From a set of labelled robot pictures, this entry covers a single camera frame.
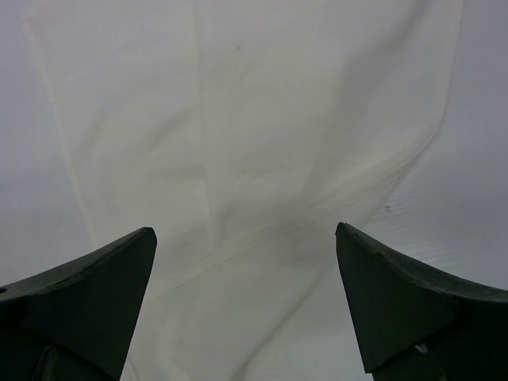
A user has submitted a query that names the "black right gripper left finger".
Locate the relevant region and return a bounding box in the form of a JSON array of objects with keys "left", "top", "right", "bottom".
[{"left": 1, "top": 227, "right": 157, "bottom": 380}]

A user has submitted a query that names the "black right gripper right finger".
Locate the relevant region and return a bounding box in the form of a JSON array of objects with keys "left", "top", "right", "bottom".
[{"left": 336, "top": 223, "right": 507, "bottom": 380}]

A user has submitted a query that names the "white cloth napkin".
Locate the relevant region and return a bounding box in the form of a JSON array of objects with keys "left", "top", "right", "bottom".
[{"left": 23, "top": 1, "right": 464, "bottom": 380}]

